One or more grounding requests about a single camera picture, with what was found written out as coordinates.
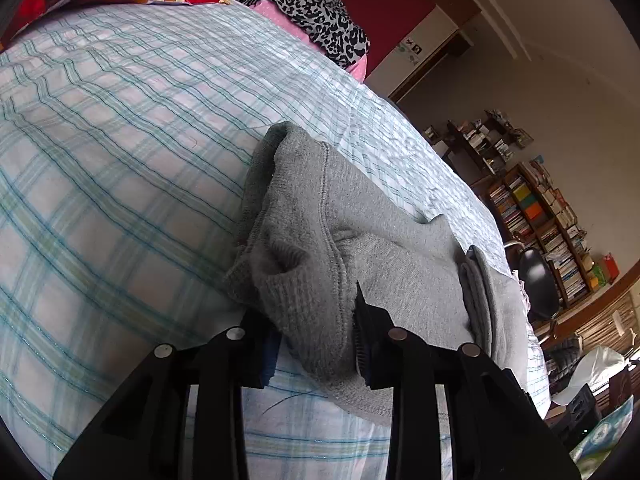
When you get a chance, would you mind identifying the white wardrobe door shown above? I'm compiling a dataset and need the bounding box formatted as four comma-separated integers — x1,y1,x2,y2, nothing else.
365,5,463,98

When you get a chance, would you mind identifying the teal patterned cushion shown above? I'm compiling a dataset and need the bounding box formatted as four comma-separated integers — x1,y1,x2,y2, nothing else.
570,395,636,466

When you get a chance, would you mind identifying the stack of books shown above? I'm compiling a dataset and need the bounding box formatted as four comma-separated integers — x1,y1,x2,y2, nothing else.
527,156,596,261

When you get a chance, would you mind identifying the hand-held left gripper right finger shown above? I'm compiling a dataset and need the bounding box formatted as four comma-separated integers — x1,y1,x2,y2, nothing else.
352,280,583,480

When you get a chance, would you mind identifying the black speaker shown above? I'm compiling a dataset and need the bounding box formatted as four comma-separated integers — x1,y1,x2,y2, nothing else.
565,385,601,441

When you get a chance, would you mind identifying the white cloth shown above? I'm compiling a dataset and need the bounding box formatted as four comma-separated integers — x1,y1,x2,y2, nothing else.
510,270,531,311

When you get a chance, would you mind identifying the grey sweatshirt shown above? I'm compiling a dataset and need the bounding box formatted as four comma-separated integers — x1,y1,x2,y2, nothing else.
222,122,531,426

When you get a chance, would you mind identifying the black chair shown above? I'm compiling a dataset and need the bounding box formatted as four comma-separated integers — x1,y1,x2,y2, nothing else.
502,240,561,341

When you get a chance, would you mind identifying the white bag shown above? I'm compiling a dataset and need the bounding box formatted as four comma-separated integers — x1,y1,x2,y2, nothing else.
552,345,626,406

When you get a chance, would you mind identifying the small desk shelf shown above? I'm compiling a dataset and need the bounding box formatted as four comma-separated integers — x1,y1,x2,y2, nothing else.
447,110,531,176

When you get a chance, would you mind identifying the wooden bookshelf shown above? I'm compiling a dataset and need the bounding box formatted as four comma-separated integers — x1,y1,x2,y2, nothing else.
482,160,608,311

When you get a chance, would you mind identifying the dark wooden desk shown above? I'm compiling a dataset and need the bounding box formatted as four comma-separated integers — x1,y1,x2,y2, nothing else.
425,125,501,186

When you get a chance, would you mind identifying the leopard print cloth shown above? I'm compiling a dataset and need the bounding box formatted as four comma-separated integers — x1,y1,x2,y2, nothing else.
222,0,371,68

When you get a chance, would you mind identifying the bed with plaid sheet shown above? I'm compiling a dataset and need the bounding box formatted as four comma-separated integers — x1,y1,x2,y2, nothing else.
0,2,551,480

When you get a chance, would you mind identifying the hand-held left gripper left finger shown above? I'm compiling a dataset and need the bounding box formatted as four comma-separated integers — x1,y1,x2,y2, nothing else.
52,310,281,480

